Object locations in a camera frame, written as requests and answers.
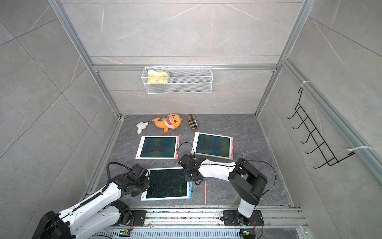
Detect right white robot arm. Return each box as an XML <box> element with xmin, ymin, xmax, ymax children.
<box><xmin>179</xmin><ymin>155</ymin><xmax>268</xmax><ymax>226</ymax></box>

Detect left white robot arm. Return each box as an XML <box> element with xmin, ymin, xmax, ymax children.
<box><xmin>32</xmin><ymin>162</ymin><xmax>149</xmax><ymax>239</ymax></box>

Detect long pink stylus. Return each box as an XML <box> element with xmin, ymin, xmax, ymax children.
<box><xmin>204</xmin><ymin>182</ymin><xmax>208</xmax><ymax>204</ymax></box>

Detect blue framed writing tablet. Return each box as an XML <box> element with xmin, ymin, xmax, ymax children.
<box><xmin>140</xmin><ymin>167</ymin><xmax>193</xmax><ymax>202</ymax></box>

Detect right pink framed writing tablet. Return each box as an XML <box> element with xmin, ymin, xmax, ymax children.
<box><xmin>193</xmin><ymin>132</ymin><xmax>234</xmax><ymax>160</ymax></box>

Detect pink framed writing tablet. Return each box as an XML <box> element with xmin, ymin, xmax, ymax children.
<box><xmin>193</xmin><ymin>132</ymin><xmax>234</xmax><ymax>160</ymax></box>
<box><xmin>135</xmin><ymin>136</ymin><xmax>180</xmax><ymax>160</ymax></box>

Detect left pink framed writing tablet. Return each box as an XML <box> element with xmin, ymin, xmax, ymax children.
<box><xmin>135</xmin><ymin>136</ymin><xmax>180</xmax><ymax>160</ymax></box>

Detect orange shark plush toy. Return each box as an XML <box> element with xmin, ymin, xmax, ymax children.
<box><xmin>152</xmin><ymin>114</ymin><xmax>182</xmax><ymax>133</ymax></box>

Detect white small plush toy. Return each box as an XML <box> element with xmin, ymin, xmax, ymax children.
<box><xmin>136</xmin><ymin>121</ymin><xmax>149</xmax><ymax>134</ymax></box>

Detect yellow white cloth in basket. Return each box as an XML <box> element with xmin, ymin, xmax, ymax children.
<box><xmin>147</xmin><ymin>69</ymin><xmax>170</xmax><ymax>84</ymax></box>

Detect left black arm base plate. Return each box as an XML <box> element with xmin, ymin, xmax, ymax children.
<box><xmin>117</xmin><ymin>210</ymin><xmax>147</xmax><ymax>227</ymax></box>

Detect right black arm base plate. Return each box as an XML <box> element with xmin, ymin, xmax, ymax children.
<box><xmin>220</xmin><ymin>210</ymin><xmax>264</xmax><ymax>227</ymax></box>

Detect white wire mesh basket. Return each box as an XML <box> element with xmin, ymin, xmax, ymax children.
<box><xmin>141</xmin><ymin>66</ymin><xmax>213</xmax><ymax>94</ymax></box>

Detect black wire hook rack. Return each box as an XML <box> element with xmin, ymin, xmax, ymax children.
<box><xmin>287</xmin><ymin>88</ymin><xmax>356</xmax><ymax>169</ymax></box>

